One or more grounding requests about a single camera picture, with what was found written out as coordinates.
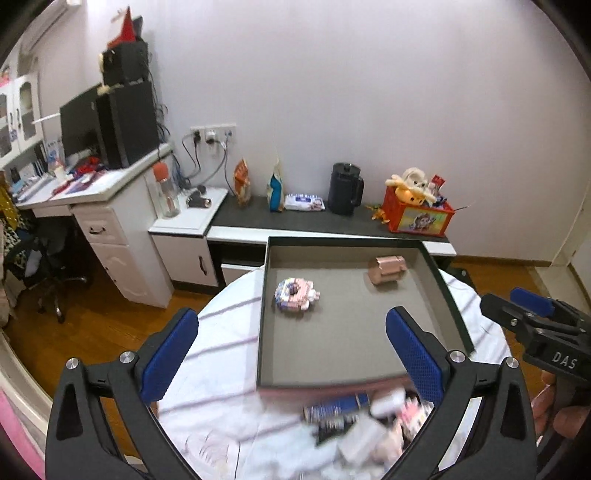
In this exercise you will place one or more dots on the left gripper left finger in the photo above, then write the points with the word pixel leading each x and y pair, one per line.
pixel 80 443

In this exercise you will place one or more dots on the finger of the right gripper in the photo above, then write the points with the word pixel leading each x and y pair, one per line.
pixel 539 305

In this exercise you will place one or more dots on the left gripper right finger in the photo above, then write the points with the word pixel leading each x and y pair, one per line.
pixel 481 426

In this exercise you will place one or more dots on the white charger adapter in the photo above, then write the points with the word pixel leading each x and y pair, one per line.
pixel 361 439

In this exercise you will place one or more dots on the pink brick-built toy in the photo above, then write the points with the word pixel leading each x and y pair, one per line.
pixel 295 295

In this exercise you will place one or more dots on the pink doll figurine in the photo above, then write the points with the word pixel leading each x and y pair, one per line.
pixel 409 420

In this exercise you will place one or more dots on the orange toy box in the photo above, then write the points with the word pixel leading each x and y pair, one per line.
pixel 414 219

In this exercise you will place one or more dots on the blue rectangular lighter box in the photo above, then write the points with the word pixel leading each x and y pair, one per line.
pixel 341 406

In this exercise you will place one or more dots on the white plush toy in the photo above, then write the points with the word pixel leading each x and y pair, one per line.
pixel 412 187

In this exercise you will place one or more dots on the black office chair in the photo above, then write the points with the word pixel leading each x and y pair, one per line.
pixel 48 255

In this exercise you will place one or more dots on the pink tray box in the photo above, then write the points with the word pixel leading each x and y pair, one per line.
pixel 340 346

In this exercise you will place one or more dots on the black kettle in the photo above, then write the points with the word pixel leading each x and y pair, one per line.
pixel 345 189

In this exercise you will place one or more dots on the white side cabinet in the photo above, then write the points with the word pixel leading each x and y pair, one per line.
pixel 181 241

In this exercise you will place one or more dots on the white desk with drawers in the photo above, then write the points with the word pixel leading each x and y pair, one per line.
pixel 115 213

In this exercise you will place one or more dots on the water bottle orange cap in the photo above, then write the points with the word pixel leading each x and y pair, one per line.
pixel 166 190

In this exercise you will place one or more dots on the wet wipes pack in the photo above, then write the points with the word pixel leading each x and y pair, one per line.
pixel 303 203

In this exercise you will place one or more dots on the black hair dryer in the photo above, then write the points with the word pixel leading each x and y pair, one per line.
pixel 197 200

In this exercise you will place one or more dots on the low black-top bench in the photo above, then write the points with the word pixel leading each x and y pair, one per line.
pixel 237 236

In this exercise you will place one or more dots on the blue white bag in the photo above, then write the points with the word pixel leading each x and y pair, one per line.
pixel 275 190

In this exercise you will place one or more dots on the orange snack bag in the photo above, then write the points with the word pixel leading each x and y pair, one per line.
pixel 242 183

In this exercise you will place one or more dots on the white glass-door cabinet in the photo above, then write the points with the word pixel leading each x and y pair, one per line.
pixel 20 115

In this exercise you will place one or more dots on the black computer monitor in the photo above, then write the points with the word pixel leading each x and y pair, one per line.
pixel 78 123

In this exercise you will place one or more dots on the black computer tower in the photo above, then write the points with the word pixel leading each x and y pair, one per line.
pixel 126 124

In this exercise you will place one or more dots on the black speaker box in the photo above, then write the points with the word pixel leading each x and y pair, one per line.
pixel 125 63

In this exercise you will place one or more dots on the air conditioner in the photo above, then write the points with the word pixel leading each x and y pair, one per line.
pixel 56 11

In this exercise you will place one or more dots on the wall power outlet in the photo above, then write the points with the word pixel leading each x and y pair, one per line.
pixel 216 133

